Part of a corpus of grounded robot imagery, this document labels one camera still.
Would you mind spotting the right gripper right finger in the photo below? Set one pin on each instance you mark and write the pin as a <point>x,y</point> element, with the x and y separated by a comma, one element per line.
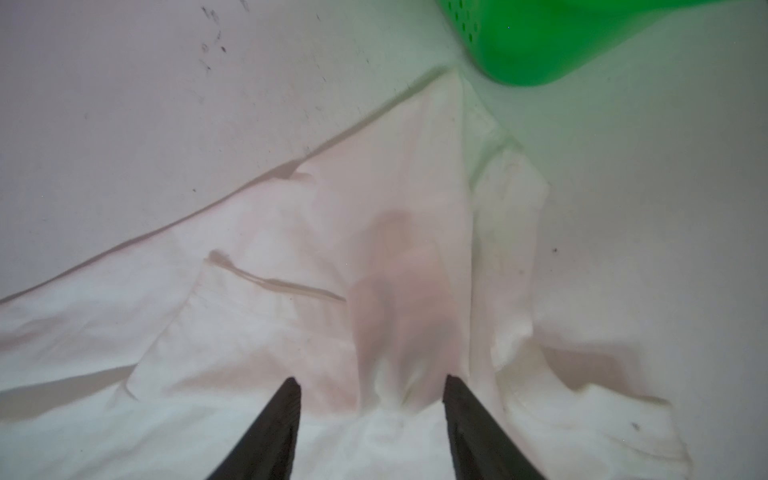
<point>480,449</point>

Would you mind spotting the green plastic basket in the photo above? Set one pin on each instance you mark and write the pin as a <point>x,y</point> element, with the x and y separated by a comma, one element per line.
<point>535,42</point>

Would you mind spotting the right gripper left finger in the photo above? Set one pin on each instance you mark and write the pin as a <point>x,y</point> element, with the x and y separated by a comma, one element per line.
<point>266,450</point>

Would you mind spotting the white t shirt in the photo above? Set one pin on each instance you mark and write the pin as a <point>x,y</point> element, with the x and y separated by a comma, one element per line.
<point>369,272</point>

